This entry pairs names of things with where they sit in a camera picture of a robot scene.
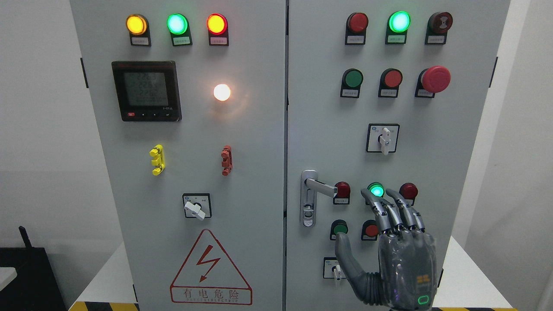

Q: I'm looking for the green push button lower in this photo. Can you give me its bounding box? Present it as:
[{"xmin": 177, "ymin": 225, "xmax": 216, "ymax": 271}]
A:
[{"xmin": 329, "ymin": 219, "xmax": 348, "ymax": 241}]

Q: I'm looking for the white selector switch upper right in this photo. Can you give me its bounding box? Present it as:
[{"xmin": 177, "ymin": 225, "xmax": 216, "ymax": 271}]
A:
[{"xmin": 365, "ymin": 123, "xmax": 400, "ymax": 155}]

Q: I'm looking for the red push button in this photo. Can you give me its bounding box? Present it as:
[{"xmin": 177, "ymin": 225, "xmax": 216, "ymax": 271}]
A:
[
  {"xmin": 361, "ymin": 220, "xmax": 380, "ymax": 241},
  {"xmin": 378, "ymin": 68, "xmax": 403, "ymax": 97}
]

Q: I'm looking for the silver door swing handle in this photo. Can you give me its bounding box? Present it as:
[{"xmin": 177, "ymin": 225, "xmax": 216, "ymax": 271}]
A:
[{"xmin": 300, "ymin": 170, "xmax": 338, "ymax": 228}]

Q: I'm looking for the white platform with hazard stripes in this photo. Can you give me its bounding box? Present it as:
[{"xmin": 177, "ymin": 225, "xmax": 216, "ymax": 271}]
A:
[{"xmin": 70, "ymin": 238, "xmax": 514, "ymax": 311}]

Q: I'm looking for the red emergency stop mushroom button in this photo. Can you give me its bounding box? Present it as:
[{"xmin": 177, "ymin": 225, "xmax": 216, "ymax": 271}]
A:
[{"xmin": 415, "ymin": 66, "xmax": 451, "ymax": 98}]

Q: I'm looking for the red push button lower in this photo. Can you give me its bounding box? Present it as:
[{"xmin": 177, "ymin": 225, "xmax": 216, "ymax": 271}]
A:
[{"xmin": 361, "ymin": 220, "xmax": 380, "ymax": 241}]

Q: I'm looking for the green push button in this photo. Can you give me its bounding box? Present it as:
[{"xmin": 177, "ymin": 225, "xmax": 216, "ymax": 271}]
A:
[
  {"xmin": 329, "ymin": 219, "xmax": 348, "ymax": 241},
  {"xmin": 340, "ymin": 68, "xmax": 363, "ymax": 98}
]

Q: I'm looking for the grey left cabinet door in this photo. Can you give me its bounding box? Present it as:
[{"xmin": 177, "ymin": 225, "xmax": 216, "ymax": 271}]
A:
[{"xmin": 70, "ymin": 0, "xmax": 286, "ymax": 311}]

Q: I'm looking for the small white selector switch bottom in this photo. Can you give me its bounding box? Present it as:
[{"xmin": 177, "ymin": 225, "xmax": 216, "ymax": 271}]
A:
[{"xmin": 323, "ymin": 257, "xmax": 347, "ymax": 284}]

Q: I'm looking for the black digital power meter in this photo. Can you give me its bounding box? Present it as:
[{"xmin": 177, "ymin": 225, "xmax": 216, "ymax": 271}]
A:
[{"xmin": 112, "ymin": 60, "xmax": 181, "ymax": 122}]

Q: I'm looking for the red indicator light top left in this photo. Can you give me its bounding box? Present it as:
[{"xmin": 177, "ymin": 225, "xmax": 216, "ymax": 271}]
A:
[{"xmin": 206, "ymin": 13, "xmax": 229, "ymax": 46}]

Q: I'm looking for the yellow terminal clip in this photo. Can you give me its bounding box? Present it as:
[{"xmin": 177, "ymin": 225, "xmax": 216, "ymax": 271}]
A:
[{"xmin": 149, "ymin": 144, "xmax": 165, "ymax": 176}]

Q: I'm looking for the green push button upper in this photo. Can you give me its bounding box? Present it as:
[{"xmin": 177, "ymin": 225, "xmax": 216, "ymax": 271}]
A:
[{"xmin": 340, "ymin": 68, "xmax": 363, "ymax": 98}]

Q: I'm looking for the grey cabinet door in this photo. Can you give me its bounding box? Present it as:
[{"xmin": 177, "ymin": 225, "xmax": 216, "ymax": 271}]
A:
[
  {"xmin": 285, "ymin": 0, "xmax": 510, "ymax": 311},
  {"xmin": 70, "ymin": 0, "xmax": 286, "ymax": 311}
]

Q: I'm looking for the red terminal clip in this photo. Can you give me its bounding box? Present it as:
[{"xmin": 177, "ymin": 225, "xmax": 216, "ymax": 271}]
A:
[{"xmin": 220, "ymin": 145, "xmax": 233, "ymax": 176}]

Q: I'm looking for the red push button upper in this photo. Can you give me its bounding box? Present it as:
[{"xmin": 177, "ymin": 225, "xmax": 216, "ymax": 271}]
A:
[{"xmin": 378, "ymin": 68, "xmax": 403, "ymax": 97}]

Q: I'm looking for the green indicator light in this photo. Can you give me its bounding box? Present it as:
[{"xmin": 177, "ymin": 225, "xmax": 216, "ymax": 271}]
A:
[
  {"xmin": 166, "ymin": 13, "xmax": 192, "ymax": 47},
  {"xmin": 366, "ymin": 182, "xmax": 385, "ymax": 205},
  {"xmin": 385, "ymin": 10, "xmax": 411, "ymax": 44}
]

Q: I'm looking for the black box with antenna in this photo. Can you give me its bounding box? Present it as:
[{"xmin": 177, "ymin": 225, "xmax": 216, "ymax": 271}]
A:
[{"xmin": 0, "ymin": 226, "xmax": 67, "ymax": 311}]

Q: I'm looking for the dark red buzzer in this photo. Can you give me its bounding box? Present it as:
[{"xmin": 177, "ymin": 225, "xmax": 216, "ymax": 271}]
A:
[{"xmin": 425, "ymin": 12, "xmax": 453, "ymax": 45}]

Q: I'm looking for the red indicator light top right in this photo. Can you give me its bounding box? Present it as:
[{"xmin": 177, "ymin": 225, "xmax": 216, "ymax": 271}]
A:
[{"xmin": 344, "ymin": 12, "xmax": 369, "ymax": 45}]

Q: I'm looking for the green indicator light top left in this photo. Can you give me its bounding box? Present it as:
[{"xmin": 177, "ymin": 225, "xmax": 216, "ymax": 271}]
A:
[{"xmin": 166, "ymin": 13, "xmax": 192, "ymax": 47}]

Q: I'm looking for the red electric hazard warning sticker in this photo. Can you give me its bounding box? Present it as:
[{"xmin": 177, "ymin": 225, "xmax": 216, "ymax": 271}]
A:
[{"xmin": 170, "ymin": 229, "xmax": 253, "ymax": 305}]

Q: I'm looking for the dark red indicator light middle-right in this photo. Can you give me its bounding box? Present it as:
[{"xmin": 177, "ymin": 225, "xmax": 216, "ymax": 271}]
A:
[{"xmin": 399, "ymin": 182, "xmax": 419, "ymax": 205}]

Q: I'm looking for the white glowing indicator light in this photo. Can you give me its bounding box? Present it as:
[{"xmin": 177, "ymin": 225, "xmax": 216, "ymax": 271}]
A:
[{"xmin": 213, "ymin": 83, "xmax": 232, "ymax": 101}]

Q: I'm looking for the green indicator light middle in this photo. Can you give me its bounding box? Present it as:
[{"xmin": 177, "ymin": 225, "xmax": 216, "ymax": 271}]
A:
[{"xmin": 366, "ymin": 182, "xmax": 385, "ymax": 205}]

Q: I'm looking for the white selector switch left door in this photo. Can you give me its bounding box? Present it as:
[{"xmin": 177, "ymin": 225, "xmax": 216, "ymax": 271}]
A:
[{"xmin": 182, "ymin": 193, "xmax": 213, "ymax": 220}]

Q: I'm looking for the grey right cabinet door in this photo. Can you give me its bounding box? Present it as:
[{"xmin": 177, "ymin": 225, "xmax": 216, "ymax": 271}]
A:
[{"xmin": 285, "ymin": 0, "xmax": 510, "ymax": 311}]

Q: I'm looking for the dark red indicator light middle-left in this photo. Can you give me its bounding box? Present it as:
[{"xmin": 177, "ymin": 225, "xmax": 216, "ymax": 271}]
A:
[{"xmin": 333, "ymin": 181, "xmax": 351, "ymax": 205}]

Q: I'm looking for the green indicator light top right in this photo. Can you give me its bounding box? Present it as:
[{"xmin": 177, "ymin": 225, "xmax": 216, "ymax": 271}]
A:
[{"xmin": 385, "ymin": 10, "xmax": 411, "ymax": 44}]

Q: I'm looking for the yellow indicator light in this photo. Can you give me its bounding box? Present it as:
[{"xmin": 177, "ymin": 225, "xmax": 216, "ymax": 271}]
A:
[{"xmin": 126, "ymin": 14, "xmax": 151, "ymax": 47}]

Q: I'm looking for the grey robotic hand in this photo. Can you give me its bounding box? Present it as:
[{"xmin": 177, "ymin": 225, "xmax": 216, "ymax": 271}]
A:
[{"xmin": 334, "ymin": 188, "xmax": 440, "ymax": 311}]

